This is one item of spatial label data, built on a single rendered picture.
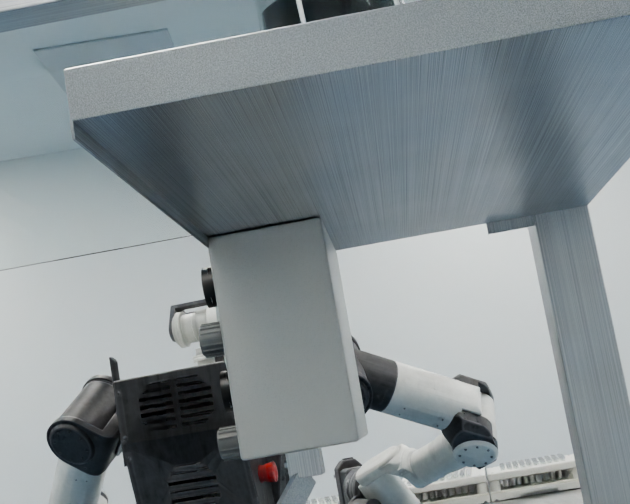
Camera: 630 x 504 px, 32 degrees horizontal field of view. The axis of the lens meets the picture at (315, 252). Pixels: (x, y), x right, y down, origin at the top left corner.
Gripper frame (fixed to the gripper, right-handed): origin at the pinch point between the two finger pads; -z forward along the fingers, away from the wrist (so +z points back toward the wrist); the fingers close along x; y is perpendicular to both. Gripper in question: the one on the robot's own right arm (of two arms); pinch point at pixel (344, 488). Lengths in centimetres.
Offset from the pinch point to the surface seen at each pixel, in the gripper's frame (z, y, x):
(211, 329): 124, -54, -24
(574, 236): 122, -13, -29
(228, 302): 128, -54, -25
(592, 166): 141, -23, -32
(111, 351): -383, 16, -73
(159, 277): -372, 46, -109
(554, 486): -32, 67, 11
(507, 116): 159, -41, -32
